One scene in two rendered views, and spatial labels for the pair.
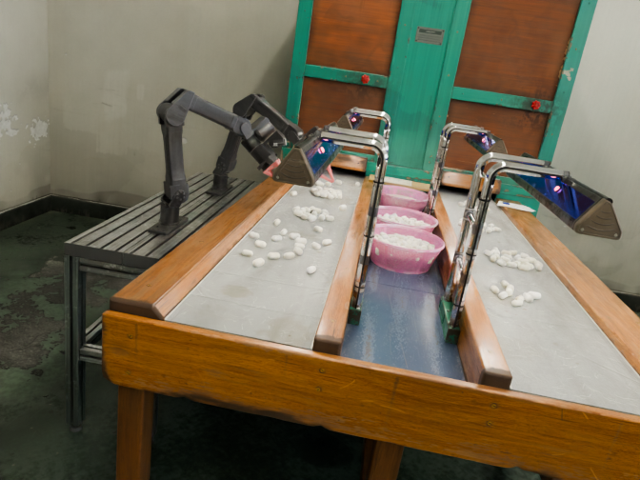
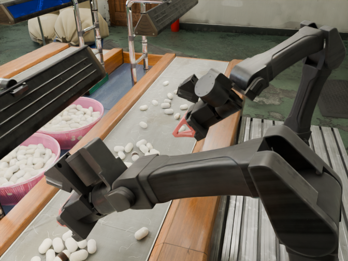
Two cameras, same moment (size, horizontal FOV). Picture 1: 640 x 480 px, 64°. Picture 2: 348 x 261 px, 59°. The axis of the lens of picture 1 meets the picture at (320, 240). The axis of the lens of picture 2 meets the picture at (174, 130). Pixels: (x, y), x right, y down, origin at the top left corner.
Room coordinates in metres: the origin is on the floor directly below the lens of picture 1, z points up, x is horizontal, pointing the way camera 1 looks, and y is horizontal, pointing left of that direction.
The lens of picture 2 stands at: (2.54, 0.30, 1.31)
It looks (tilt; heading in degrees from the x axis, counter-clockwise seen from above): 32 degrees down; 191
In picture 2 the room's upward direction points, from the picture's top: straight up
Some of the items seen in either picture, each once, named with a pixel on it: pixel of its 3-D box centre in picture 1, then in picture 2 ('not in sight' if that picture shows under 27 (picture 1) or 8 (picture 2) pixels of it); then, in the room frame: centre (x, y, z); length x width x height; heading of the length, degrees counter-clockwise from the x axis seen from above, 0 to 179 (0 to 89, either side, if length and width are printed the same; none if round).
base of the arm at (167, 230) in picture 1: (170, 214); not in sight; (1.69, 0.52, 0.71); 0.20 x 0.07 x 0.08; 177
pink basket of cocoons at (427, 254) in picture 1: (402, 249); (69, 123); (1.65, -0.28, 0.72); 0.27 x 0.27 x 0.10
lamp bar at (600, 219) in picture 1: (552, 185); (52, 0); (1.21, -0.52, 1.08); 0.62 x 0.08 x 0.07; 175
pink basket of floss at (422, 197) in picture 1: (400, 202); not in sight; (2.37, -0.34, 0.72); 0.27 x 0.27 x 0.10
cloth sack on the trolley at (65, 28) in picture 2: not in sight; (77, 27); (-0.94, -1.57, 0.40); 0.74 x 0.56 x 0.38; 177
